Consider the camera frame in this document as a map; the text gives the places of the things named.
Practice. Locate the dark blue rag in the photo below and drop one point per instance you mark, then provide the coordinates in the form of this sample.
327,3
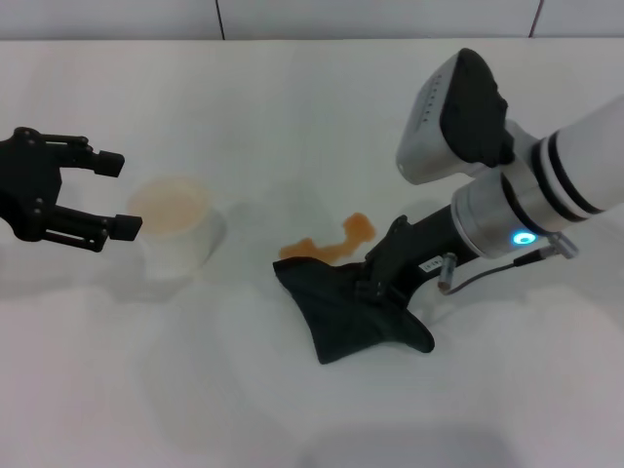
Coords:
341,322

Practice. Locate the brown water stain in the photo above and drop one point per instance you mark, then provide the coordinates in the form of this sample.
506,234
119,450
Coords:
341,248

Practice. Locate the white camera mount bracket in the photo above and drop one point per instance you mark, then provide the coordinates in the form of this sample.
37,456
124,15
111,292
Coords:
521,146

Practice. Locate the translucent white plastic cup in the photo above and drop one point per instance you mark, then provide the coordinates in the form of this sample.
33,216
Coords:
175,209

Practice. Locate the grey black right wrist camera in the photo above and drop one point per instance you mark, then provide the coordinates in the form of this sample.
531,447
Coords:
429,146

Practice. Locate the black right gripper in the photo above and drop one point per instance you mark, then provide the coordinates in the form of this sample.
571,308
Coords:
424,248

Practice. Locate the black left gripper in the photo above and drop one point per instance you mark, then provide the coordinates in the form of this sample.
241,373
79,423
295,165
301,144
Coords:
27,190

